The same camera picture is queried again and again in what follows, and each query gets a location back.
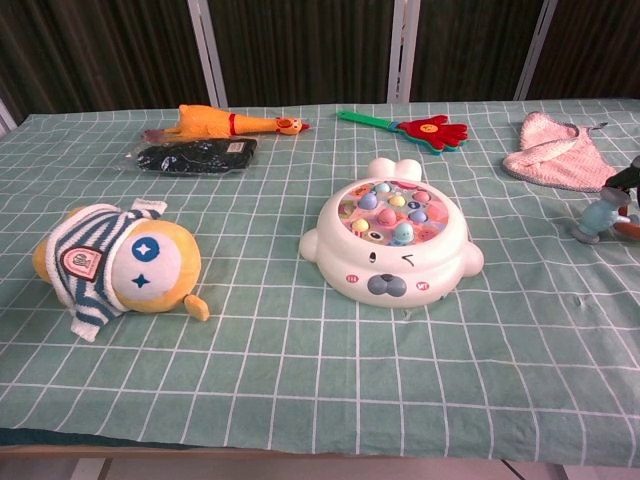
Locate white partition post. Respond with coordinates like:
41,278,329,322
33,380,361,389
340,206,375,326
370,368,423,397
0,97,16,137
388,0,421,105
513,0,559,101
187,0,229,109

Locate yellow rubber chicken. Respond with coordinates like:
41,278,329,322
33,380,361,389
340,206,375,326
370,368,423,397
143,103,312,144

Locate blue toy hammer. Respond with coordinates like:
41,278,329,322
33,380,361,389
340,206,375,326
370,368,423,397
573,185,640,246

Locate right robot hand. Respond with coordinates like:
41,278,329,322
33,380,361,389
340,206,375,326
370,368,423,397
604,154,640,227

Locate red hand clapper toy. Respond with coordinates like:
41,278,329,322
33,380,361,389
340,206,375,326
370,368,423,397
335,109,470,158

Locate white seal whack-a-mole toy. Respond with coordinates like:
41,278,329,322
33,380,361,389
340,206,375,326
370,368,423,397
298,157,486,308

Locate yellow plush in striped sweater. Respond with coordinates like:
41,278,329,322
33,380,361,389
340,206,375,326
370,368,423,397
32,197,212,344

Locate pink towel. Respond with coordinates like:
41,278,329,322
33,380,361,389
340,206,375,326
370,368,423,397
502,110,626,195

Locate black gloves in plastic bag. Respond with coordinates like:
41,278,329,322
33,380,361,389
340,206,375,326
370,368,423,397
122,137,260,177

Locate green checked tablecloth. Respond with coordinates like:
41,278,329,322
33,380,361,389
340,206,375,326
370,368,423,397
0,98,640,474

